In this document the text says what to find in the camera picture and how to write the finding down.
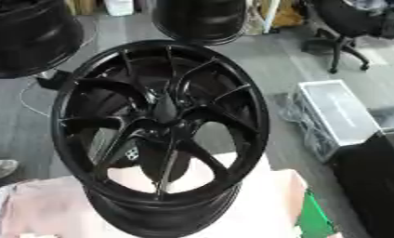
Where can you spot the black spoked wheel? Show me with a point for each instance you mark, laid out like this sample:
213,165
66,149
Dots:
151,204

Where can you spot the black wheel rim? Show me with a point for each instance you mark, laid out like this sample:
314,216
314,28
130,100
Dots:
203,18
27,37

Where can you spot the tan cardboard box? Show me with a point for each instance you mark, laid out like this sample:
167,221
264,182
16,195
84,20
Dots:
287,14

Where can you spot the clear plastic storage crate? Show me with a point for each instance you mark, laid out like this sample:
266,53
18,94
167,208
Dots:
336,114

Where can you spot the green box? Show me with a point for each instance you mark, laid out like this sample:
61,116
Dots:
314,220

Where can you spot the black office chair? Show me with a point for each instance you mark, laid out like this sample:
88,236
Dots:
346,18

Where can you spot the black cabinet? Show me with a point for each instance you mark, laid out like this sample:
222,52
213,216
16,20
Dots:
376,186

